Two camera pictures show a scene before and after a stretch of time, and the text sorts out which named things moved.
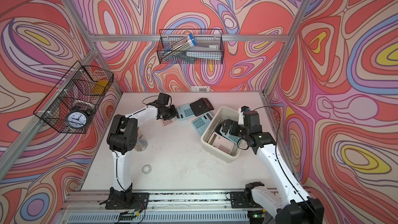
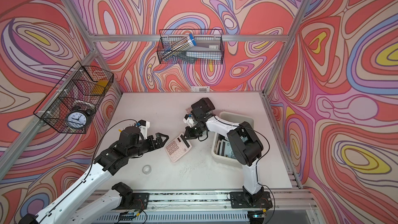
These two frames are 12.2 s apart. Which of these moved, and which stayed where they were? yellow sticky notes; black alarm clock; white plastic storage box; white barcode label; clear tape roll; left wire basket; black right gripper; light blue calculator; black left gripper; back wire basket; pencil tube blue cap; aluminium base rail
Moved: black right gripper; white plastic storage box; light blue calculator; black left gripper
Stayed: white barcode label; black alarm clock; left wire basket; yellow sticky notes; pencil tube blue cap; aluminium base rail; back wire basket; clear tape roll
